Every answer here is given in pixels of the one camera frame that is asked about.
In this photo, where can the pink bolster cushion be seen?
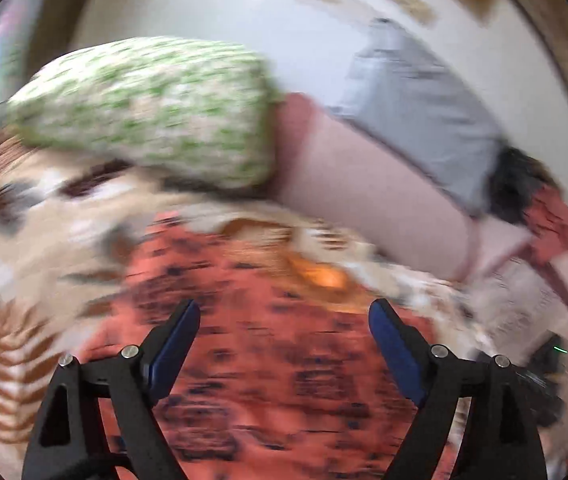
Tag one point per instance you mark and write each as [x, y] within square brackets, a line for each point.
[364, 185]

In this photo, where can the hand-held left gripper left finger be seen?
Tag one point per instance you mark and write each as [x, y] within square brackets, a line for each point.
[173, 355]

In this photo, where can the white printed cloth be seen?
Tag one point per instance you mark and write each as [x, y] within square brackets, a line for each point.
[519, 295]

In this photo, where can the green checked pillow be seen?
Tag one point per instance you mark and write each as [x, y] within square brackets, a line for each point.
[153, 105]

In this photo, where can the orange floral garment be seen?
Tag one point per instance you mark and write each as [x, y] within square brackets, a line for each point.
[264, 360]

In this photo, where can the grey cloth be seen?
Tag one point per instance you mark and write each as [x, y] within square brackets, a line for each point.
[424, 110]

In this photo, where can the rust red cloth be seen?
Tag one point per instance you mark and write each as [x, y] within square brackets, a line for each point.
[559, 225]

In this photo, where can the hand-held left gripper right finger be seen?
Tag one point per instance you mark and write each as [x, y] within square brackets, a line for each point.
[398, 355]

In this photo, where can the dark cloth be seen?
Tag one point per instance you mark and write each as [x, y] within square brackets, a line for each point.
[516, 185]

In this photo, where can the leaf print plush blanket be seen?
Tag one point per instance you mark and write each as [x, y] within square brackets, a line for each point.
[38, 260]

